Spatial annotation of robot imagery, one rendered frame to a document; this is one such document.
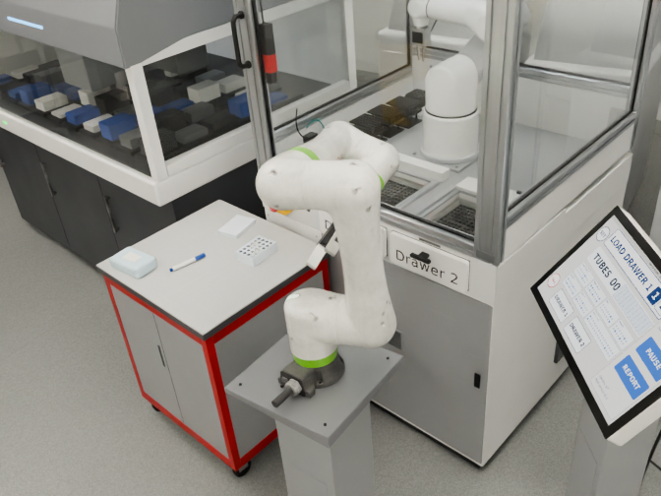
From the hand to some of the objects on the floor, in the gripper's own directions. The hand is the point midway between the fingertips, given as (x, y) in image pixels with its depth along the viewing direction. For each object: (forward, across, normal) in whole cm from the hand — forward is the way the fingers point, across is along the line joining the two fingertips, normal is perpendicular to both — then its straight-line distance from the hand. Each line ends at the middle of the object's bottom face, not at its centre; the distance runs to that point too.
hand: (321, 257), depth 176 cm
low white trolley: (+18, -128, +27) cm, 132 cm away
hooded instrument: (-64, -231, -38) cm, 243 cm away
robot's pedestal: (+48, -74, +68) cm, 112 cm away
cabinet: (-46, -107, +87) cm, 145 cm away
